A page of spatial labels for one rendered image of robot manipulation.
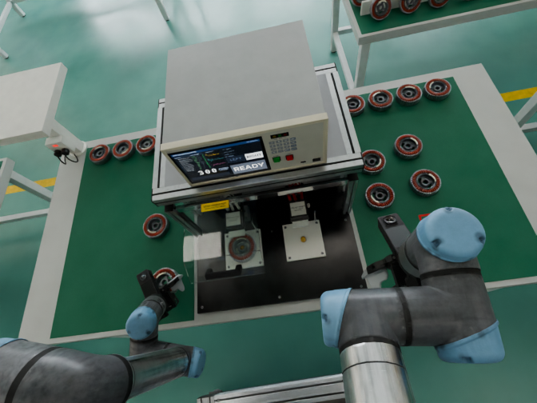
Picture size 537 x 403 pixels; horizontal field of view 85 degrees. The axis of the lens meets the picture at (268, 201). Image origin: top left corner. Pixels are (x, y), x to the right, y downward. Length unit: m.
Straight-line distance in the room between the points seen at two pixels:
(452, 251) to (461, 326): 0.09
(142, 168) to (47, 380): 1.17
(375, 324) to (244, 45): 0.83
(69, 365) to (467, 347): 0.56
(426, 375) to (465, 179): 1.07
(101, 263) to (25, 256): 1.50
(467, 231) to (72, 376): 0.61
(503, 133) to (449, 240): 1.20
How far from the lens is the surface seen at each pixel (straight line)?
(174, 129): 0.85
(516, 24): 3.51
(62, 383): 0.60
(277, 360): 1.92
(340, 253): 1.17
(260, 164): 0.88
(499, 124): 1.64
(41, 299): 1.66
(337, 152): 0.95
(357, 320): 0.41
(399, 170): 1.37
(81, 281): 1.55
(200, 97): 0.89
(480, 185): 1.44
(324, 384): 1.71
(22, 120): 1.43
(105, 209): 1.61
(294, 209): 1.07
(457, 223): 0.46
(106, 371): 0.63
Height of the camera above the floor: 1.90
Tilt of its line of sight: 64 degrees down
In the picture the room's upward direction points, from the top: 21 degrees counter-clockwise
